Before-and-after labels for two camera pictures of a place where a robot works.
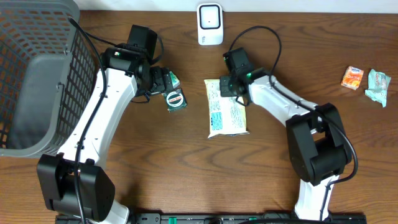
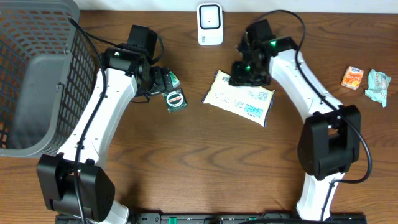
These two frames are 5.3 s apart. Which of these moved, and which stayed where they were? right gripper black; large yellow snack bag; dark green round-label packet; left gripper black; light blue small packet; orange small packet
Moved: right gripper black; large yellow snack bag
Stayed: left gripper black; light blue small packet; dark green round-label packet; orange small packet
